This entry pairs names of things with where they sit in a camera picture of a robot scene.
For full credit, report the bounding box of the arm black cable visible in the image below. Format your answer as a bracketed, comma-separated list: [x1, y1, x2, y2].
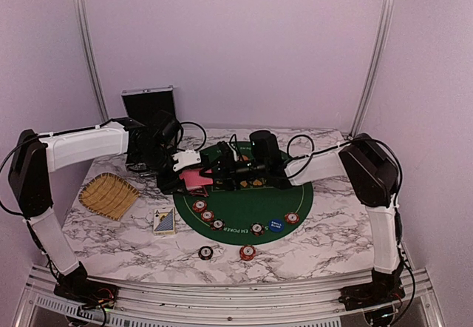
[0, 121, 208, 217]
[286, 132, 417, 306]

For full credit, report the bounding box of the red-backed card deck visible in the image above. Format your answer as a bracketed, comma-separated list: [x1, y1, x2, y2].
[179, 169, 213, 191]

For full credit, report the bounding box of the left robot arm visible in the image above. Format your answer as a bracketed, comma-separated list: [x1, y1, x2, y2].
[4, 111, 183, 301]

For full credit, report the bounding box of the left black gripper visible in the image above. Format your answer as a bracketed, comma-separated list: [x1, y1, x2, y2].
[135, 144, 188, 195]

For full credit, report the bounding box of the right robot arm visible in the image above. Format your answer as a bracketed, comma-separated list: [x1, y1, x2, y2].
[199, 130, 403, 303]

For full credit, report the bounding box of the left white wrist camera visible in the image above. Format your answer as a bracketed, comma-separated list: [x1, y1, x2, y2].
[172, 150, 201, 172]

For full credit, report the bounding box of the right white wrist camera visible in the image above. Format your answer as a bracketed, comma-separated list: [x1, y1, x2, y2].
[226, 142, 239, 162]

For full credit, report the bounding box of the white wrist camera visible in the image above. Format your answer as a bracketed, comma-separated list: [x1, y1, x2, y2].
[172, 150, 201, 172]
[226, 142, 239, 162]

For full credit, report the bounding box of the blue small blind button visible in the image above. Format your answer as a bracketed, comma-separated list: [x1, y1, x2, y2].
[268, 219, 285, 233]

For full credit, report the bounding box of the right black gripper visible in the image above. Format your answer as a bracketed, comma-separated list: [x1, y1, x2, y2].
[200, 153, 268, 191]

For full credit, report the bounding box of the aluminium frame post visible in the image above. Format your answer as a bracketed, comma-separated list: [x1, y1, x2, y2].
[74, 0, 109, 121]
[349, 0, 395, 137]

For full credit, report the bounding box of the woven bamboo tray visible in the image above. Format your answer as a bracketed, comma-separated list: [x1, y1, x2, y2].
[78, 172, 140, 221]

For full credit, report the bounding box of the left aluminium frame post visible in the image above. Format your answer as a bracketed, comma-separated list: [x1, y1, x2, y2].
[74, 0, 109, 121]

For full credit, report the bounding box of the round green poker mat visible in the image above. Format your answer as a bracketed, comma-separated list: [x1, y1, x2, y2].
[172, 141, 314, 246]

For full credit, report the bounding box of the aluminium poker case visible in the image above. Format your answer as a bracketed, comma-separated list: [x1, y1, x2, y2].
[120, 84, 180, 172]

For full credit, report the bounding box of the right aluminium frame post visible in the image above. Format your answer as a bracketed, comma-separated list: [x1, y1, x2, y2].
[349, 0, 395, 137]

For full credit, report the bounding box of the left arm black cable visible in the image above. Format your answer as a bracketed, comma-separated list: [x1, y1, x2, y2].
[0, 121, 208, 217]

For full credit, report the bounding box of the red poker chip stack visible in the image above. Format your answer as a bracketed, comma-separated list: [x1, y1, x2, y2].
[239, 245, 256, 261]

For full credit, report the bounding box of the playing card box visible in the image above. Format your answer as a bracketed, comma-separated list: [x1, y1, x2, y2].
[152, 206, 176, 235]

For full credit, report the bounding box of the front aluminium rail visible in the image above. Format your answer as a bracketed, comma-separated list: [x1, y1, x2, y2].
[14, 267, 444, 327]

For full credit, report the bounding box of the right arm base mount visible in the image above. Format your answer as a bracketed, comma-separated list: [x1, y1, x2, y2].
[338, 281, 406, 311]

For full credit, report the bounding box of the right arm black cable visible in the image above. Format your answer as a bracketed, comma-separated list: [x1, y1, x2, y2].
[286, 132, 417, 306]

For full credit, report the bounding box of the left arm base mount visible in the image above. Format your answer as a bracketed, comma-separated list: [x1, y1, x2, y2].
[54, 275, 118, 309]

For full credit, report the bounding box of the black poker chip stack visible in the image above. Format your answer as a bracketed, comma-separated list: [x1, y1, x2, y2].
[198, 246, 214, 260]

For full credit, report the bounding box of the triangular all-in button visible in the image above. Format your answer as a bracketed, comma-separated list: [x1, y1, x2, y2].
[189, 187, 208, 198]

